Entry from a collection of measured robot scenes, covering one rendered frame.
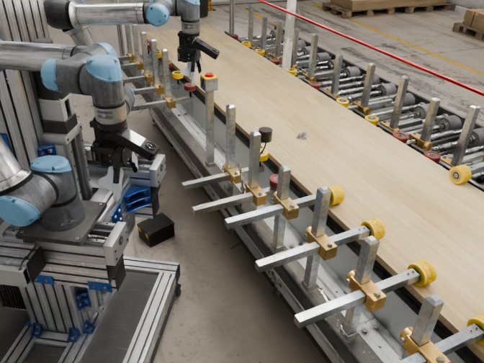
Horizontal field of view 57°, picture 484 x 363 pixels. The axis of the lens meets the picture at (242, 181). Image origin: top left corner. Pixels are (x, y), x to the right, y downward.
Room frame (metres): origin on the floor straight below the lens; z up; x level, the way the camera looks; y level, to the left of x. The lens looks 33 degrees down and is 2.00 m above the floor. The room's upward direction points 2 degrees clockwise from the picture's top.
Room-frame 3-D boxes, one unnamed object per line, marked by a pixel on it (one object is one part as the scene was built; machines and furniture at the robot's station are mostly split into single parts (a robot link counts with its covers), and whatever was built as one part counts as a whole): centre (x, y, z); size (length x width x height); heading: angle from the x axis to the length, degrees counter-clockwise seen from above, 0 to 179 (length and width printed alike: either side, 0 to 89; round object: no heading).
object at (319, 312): (0.98, -0.40, 0.95); 0.50 x 0.04 x 0.04; 117
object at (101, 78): (1.00, 0.33, 1.62); 0.09 x 0.08 x 0.11; 76
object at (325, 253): (1.23, -0.29, 0.95); 0.14 x 0.06 x 0.05; 27
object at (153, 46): (3.03, 0.63, 0.91); 0.04 x 0.04 x 0.48; 27
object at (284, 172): (1.47, -0.16, 0.87); 0.04 x 0.04 x 0.48; 27
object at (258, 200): (1.67, -0.06, 0.85); 0.14 x 0.06 x 0.05; 27
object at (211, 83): (2.15, 0.18, 1.18); 0.07 x 0.07 x 0.08; 27
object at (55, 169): (1.20, 0.61, 1.21); 0.13 x 0.12 x 0.14; 166
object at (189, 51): (1.83, 0.23, 1.46); 0.09 x 0.08 x 0.12; 83
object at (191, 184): (1.86, 0.09, 0.81); 0.44 x 0.03 x 0.04; 117
